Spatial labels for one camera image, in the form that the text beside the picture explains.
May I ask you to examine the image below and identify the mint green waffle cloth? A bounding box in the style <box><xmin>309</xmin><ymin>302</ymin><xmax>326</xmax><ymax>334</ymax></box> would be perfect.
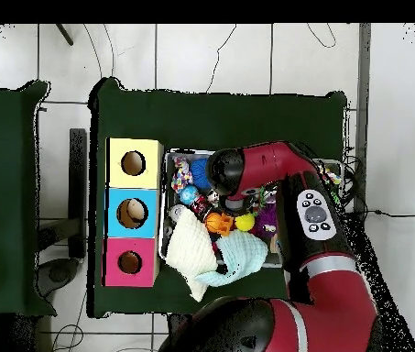
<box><xmin>195</xmin><ymin>228</ymin><xmax>269</xmax><ymax>289</ymax></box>

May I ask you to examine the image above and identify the green covered side table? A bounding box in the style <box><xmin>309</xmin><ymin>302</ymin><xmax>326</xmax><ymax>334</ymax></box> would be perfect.
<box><xmin>0</xmin><ymin>79</ymin><xmax>52</xmax><ymax>318</ymax></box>

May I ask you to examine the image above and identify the orange plastic toy block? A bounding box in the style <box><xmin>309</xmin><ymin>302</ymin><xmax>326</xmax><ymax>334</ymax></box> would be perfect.
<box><xmin>204</xmin><ymin>211</ymin><xmax>235</xmax><ymax>236</ymax></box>

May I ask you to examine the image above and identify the black cable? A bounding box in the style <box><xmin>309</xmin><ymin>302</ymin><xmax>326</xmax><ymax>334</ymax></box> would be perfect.
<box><xmin>353</xmin><ymin>208</ymin><xmax>415</xmax><ymax>221</ymax></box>

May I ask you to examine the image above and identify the yellow smiley ball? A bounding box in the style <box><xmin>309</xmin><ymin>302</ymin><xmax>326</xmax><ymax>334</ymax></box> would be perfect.
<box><xmin>235</xmin><ymin>212</ymin><xmax>257</xmax><ymax>233</ymax></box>

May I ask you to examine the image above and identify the dark green tablecloth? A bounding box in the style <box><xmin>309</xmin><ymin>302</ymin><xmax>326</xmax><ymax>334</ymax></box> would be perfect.
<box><xmin>87</xmin><ymin>76</ymin><xmax>349</xmax><ymax>320</ymax></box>

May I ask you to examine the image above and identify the cream yellow waffle cloth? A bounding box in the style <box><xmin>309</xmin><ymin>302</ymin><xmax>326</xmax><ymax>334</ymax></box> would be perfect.
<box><xmin>165</xmin><ymin>207</ymin><xmax>219</xmax><ymax>303</ymax></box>

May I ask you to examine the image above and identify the colourful rope knot toy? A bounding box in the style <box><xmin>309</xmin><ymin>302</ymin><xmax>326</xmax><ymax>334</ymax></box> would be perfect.
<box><xmin>171</xmin><ymin>156</ymin><xmax>194</xmax><ymax>194</ymax></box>

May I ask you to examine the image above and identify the clear mesh bin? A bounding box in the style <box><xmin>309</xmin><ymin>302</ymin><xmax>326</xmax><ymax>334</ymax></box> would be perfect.
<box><xmin>158</xmin><ymin>149</ymin><xmax>344</xmax><ymax>271</ymax></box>

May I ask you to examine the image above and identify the purple spiky monster toy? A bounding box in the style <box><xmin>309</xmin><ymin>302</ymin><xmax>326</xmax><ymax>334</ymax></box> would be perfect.
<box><xmin>254</xmin><ymin>202</ymin><xmax>280</xmax><ymax>237</ymax></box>

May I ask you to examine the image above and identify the wooden box with three holes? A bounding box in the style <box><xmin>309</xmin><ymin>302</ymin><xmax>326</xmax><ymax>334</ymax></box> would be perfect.
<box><xmin>103</xmin><ymin>137</ymin><xmax>166</xmax><ymax>289</ymax></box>

